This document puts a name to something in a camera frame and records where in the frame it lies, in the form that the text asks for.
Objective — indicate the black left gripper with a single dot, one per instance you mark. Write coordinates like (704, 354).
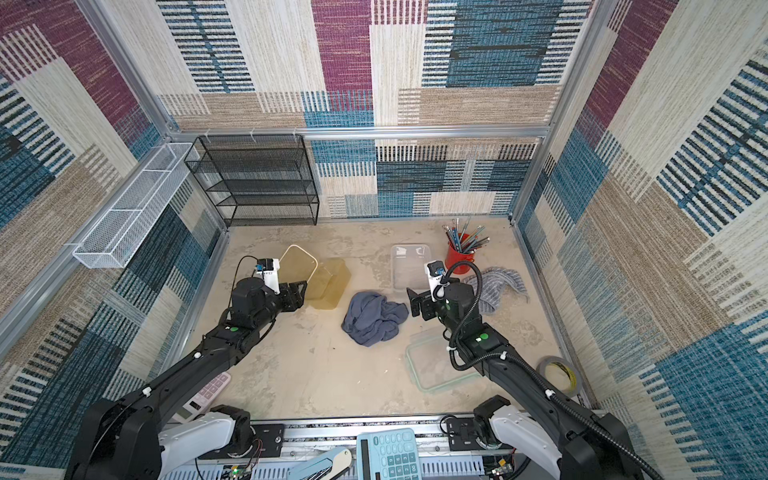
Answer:
(292, 298)

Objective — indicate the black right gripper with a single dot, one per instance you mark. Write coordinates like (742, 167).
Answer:
(423, 304)

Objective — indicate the yellow lunch box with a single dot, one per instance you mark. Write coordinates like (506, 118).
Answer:
(328, 284)

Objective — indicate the clear lid green rim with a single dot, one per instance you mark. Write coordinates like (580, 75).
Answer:
(429, 363)

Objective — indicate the dark blue cloth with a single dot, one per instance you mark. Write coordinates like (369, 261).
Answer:
(371, 318)

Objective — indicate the grey striped cloth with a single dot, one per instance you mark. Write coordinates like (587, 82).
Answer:
(496, 280)

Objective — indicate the yellow lunch box lid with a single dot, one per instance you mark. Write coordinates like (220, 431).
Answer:
(297, 265)

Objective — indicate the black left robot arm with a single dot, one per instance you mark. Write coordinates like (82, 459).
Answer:
(120, 439)

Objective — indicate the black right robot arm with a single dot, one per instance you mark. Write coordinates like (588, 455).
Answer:
(557, 433)

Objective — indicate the red pencil cup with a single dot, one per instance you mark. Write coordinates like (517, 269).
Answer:
(453, 256)

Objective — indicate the black mesh shelf rack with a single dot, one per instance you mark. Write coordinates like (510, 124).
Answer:
(256, 179)

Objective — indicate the pink calculator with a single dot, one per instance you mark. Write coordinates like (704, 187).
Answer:
(201, 402)

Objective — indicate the grey tape roll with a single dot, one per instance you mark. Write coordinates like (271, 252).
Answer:
(560, 373)

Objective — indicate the teal calculator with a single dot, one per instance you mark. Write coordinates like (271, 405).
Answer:
(388, 455)

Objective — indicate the light blue handheld device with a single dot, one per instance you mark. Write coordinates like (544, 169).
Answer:
(327, 466)

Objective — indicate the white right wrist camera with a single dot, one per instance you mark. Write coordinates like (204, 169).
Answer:
(435, 271)

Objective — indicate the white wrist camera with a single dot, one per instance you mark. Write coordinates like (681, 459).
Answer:
(267, 270)
(435, 271)

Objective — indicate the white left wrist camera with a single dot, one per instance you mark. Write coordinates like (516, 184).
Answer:
(267, 270)

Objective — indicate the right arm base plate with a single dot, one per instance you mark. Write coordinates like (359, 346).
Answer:
(461, 433)

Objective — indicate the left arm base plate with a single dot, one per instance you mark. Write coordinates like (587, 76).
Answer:
(263, 440)

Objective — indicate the white wire basket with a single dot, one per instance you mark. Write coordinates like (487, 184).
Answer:
(113, 241)

